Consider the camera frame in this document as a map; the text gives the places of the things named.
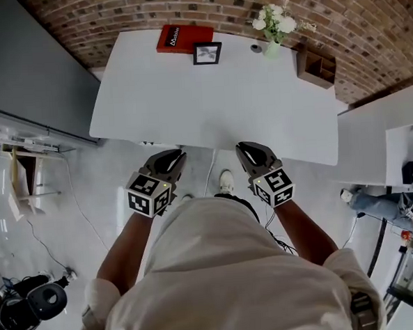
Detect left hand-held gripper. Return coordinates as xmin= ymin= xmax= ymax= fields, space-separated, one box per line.
xmin=123 ymin=148 xmax=192 ymax=221

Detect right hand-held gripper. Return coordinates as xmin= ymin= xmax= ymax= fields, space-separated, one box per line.
xmin=235 ymin=138 xmax=297 ymax=210

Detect black picture frame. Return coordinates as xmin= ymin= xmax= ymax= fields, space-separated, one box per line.
xmin=192 ymin=40 xmax=224 ymax=67

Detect person's right forearm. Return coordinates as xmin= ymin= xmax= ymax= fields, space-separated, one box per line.
xmin=270 ymin=196 xmax=342 ymax=269

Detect person's left forearm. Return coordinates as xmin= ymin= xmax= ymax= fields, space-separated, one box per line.
xmin=91 ymin=207 xmax=167 ymax=298

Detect white desk with drawers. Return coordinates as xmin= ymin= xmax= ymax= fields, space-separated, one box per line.
xmin=83 ymin=18 xmax=342 ymax=182

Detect brown wooden organizer box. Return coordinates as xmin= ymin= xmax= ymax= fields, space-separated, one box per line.
xmin=294 ymin=40 xmax=339 ymax=92

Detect person's black shorts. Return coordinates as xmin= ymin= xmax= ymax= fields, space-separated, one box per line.
xmin=212 ymin=191 xmax=260 ymax=224

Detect red book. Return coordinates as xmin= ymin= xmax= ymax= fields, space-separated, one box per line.
xmin=154 ymin=21 xmax=217 ymax=57

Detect person's beige shirt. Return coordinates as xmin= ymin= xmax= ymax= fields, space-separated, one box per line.
xmin=65 ymin=186 xmax=389 ymax=330

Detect white flowers in green vase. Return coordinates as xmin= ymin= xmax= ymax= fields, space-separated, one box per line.
xmin=244 ymin=0 xmax=320 ymax=62

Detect wooden chair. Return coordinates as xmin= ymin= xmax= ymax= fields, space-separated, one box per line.
xmin=3 ymin=141 xmax=65 ymax=223

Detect black box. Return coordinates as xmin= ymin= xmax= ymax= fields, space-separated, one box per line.
xmin=400 ymin=161 xmax=413 ymax=185

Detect black round-headed robot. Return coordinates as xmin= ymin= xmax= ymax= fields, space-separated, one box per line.
xmin=0 ymin=271 xmax=72 ymax=330

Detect white floor cable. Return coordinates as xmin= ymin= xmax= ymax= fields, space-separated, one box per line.
xmin=199 ymin=149 xmax=224 ymax=197

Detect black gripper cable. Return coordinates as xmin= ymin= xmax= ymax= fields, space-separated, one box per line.
xmin=263 ymin=208 xmax=299 ymax=260

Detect grey shoulder strap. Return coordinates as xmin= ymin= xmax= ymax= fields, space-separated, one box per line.
xmin=350 ymin=289 xmax=377 ymax=330

